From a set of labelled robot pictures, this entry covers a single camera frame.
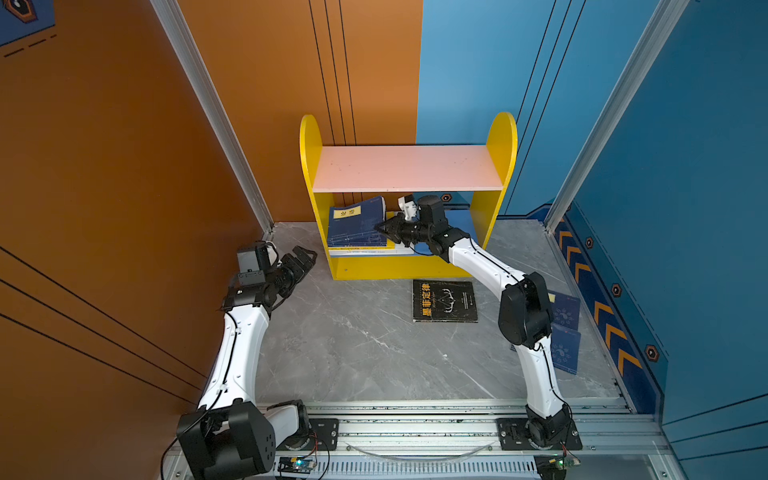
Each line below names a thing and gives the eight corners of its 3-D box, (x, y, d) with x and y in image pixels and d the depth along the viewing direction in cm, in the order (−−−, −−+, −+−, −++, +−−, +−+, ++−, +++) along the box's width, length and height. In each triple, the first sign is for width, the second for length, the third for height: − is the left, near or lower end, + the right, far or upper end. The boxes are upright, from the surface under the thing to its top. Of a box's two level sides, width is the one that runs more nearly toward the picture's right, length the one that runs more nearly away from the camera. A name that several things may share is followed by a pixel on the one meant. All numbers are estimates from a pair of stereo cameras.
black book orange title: (412, 322, 95) (413, 319, 93) (411, 283, 104) (411, 279, 103) (479, 322, 95) (481, 319, 93) (471, 283, 104) (473, 279, 102)
